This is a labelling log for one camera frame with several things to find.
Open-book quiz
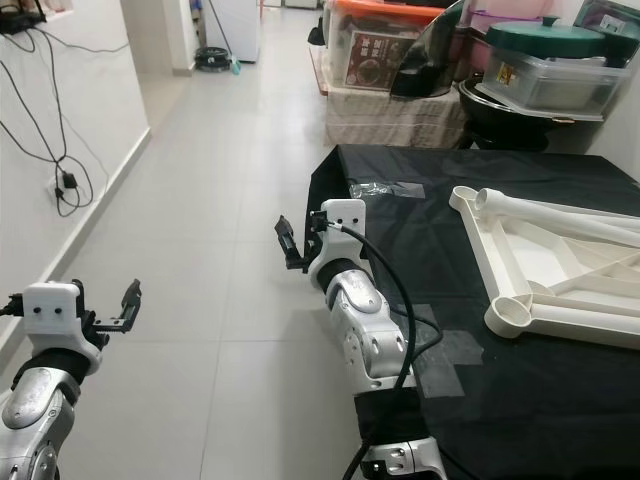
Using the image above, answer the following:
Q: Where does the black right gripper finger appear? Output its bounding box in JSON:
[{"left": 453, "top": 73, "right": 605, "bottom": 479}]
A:
[{"left": 272, "top": 213, "right": 301, "bottom": 259}]

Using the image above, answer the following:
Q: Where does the white plastic children table top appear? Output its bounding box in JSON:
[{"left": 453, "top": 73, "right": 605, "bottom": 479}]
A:
[{"left": 448, "top": 183, "right": 640, "bottom": 348}]

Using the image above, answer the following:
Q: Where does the beige patterned table cloth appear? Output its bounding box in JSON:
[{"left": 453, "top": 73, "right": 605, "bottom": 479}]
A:
[{"left": 320, "top": 85, "right": 471, "bottom": 149}]

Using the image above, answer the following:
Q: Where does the broom with teal head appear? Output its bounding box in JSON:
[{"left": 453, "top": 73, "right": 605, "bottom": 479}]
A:
[{"left": 203, "top": 0, "right": 244, "bottom": 74}]

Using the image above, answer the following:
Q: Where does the clear crossed tape patch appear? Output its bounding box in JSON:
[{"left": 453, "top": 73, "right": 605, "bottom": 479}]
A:
[{"left": 410, "top": 325, "right": 489, "bottom": 401}]

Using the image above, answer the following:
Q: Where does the black round floor device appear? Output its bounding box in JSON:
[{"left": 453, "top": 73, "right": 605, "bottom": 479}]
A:
[{"left": 195, "top": 47, "right": 233, "bottom": 73}]

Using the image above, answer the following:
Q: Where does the storage box with orange lid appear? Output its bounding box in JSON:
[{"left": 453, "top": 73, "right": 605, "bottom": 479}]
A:
[{"left": 325, "top": 0, "right": 451, "bottom": 93}]

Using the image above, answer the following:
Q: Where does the black round wok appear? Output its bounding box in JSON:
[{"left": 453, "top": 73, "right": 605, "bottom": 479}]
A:
[{"left": 457, "top": 80, "right": 606, "bottom": 151}]

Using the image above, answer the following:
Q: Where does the black plastic bag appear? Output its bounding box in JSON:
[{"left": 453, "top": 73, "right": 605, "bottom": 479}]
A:
[{"left": 390, "top": 0, "right": 491, "bottom": 99}]

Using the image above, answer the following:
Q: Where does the pink plastic bin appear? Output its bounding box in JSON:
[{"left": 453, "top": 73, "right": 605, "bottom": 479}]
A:
[{"left": 465, "top": 10, "right": 541, "bottom": 61}]

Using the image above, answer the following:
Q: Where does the black tablecloth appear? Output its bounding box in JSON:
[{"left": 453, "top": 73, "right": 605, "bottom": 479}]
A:
[{"left": 305, "top": 143, "right": 640, "bottom": 480}]

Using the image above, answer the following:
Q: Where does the clear plastic storage bin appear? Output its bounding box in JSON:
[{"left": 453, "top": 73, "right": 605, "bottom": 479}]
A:
[{"left": 475, "top": 55, "right": 611, "bottom": 113}]

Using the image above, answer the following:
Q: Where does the black router with antennas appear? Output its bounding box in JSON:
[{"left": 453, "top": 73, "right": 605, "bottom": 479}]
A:
[{"left": 0, "top": 0, "right": 61, "bottom": 23}]

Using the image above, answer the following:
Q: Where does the dark green round lid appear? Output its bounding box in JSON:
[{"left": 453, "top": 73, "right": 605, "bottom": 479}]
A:
[{"left": 485, "top": 15, "right": 611, "bottom": 59}]

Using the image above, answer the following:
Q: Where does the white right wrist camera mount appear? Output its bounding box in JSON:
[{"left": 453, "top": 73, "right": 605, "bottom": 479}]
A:
[{"left": 308, "top": 198, "right": 366, "bottom": 266}]

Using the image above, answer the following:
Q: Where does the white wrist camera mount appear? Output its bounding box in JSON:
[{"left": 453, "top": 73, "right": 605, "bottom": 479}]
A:
[
  {"left": 308, "top": 198, "right": 366, "bottom": 266},
  {"left": 22, "top": 282, "right": 96, "bottom": 353}
]

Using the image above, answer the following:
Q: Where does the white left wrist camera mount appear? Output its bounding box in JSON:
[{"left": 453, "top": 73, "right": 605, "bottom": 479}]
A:
[{"left": 22, "top": 282, "right": 96, "bottom": 353}]

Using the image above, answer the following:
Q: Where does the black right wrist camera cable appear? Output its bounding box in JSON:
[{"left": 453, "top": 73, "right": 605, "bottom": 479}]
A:
[{"left": 335, "top": 222, "right": 421, "bottom": 480}]

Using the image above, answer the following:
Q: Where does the black power cable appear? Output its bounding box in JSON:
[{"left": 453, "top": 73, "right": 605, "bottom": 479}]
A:
[{"left": 0, "top": 20, "right": 96, "bottom": 216}]

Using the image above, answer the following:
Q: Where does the thin black cable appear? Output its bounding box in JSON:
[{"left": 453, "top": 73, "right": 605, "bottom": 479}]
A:
[{"left": 50, "top": 30, "right": 136, "bottom": 56}]

